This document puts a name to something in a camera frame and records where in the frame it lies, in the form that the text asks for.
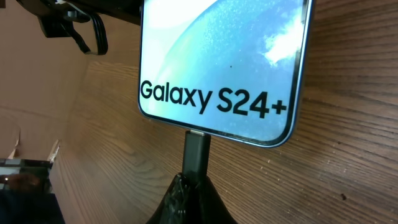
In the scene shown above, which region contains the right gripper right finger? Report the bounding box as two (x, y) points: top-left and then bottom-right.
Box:
(192, 177), (237, 224)

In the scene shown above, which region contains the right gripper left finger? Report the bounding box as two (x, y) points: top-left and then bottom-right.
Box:
(147, 173), (192, 224)

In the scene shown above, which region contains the black USB charging cable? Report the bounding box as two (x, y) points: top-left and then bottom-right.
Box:
(182, 129), (212, 184)

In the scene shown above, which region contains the Samsung Galaxy smartphone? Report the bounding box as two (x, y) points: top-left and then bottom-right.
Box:
(137, 0), (315, 148)

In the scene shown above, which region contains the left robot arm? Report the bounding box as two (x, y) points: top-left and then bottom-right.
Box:
(17, 0), (144, 41)

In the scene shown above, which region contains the brown cardboard backdrop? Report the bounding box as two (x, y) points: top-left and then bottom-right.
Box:
(1, 1), (140, 160)

